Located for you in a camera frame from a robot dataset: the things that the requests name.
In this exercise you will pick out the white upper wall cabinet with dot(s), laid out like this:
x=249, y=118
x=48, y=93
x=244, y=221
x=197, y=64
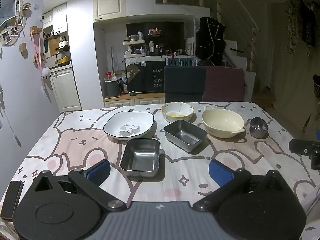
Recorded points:
x=110, y=2

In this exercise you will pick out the small round steel bowl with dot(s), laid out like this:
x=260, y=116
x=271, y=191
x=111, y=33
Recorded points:
x=257, y=128

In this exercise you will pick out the black smartphone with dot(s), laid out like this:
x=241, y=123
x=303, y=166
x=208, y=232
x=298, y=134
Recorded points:
x=11, y=200

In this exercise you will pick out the dark wall hanging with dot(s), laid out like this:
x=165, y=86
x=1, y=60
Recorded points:
x=305, y=25

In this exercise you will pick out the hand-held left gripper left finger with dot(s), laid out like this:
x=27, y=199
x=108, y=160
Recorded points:
x=100, y=171

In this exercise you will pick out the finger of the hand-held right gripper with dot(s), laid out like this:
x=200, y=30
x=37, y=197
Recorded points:
x=300, y=147

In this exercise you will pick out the dark blue chair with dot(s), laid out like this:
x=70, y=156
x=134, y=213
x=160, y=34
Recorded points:
x=185, y=85

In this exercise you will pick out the white tiered shelf rack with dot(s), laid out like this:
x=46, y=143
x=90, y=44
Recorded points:
x=135, y=48

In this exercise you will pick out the square steel container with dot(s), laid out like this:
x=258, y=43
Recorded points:
x=140, y=155

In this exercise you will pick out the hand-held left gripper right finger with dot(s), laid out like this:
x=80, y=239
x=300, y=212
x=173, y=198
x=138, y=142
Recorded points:
x=220, y=172

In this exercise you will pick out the metal plate sign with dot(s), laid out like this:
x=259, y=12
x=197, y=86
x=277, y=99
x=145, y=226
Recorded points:
x=178, y=62

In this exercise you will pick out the maroon chair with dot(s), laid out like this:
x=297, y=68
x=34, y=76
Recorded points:
x=222, y=85

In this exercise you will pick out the white kitchen base cabinet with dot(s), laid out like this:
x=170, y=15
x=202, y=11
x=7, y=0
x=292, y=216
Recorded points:
x=66, y=90

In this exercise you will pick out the white yellow-flower scalloped bowl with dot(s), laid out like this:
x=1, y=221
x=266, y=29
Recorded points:
x=175, y=110

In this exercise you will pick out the white floral print plate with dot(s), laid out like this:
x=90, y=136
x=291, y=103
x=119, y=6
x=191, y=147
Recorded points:
x=130, y=122

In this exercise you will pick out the black cabinet white lettering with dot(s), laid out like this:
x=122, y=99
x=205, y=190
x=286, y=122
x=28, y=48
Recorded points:
x=145, y=77

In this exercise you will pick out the pink ribbon wall decoration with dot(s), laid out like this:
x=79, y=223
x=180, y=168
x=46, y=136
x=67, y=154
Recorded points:
x=40, y=55

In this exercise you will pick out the rectangular steel container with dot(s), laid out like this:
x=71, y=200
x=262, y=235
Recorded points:
x=185, y=133

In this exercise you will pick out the pink animal print tablecloth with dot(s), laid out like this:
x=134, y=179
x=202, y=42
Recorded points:
x=75, y=142

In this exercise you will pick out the yellow pot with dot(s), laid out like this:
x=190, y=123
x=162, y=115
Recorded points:
x=63, y=60

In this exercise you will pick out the wall photo display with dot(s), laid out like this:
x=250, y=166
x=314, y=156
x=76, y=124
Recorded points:
x=11, y=22

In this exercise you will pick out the grey trash bin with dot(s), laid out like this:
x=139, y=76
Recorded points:
x=112, y=88

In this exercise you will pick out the low wooden-top drawer cabinet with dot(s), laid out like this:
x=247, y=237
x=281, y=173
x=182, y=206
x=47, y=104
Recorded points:
x=135, y=101

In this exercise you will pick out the brown cardboard box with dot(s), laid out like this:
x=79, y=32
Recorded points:
x=263, y=97

